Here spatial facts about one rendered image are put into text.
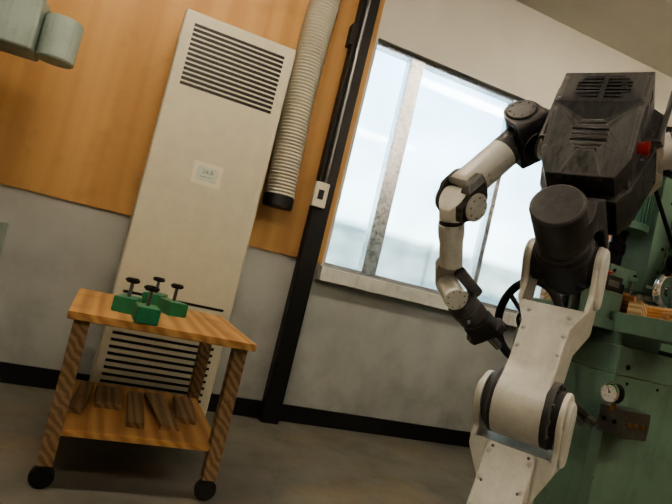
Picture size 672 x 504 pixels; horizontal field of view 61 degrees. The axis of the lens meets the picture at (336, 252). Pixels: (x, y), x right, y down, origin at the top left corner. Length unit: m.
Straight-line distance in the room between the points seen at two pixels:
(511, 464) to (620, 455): 0.80
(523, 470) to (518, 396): 0.15
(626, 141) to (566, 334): 0.44
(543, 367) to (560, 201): 0.35
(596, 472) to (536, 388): 0.76
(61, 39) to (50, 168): 0.64
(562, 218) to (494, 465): 0.53
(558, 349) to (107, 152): 2.21
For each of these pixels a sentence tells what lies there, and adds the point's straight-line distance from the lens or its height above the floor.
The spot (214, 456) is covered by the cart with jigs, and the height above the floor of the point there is 0.15.
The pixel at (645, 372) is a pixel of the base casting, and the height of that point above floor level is 0.74.
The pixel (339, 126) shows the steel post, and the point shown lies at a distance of 3.03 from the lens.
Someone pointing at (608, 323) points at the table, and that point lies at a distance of 1.95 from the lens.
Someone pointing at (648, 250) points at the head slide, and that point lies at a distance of 2.27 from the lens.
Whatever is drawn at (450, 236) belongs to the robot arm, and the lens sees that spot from 1.55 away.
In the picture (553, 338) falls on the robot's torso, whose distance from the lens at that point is 1.32.
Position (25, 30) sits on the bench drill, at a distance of 2.54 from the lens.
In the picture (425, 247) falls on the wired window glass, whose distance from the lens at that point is 3.40.
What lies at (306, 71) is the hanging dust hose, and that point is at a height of 1.76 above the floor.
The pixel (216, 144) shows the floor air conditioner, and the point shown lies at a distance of 2.64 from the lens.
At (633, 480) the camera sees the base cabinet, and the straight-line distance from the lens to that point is 2.14.
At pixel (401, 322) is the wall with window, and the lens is 3.29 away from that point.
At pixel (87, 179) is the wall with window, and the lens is 2.88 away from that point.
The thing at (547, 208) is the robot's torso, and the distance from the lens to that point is 1.25.
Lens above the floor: 0.79
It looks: 3 degrees up
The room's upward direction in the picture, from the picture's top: 14 degrees clockwise
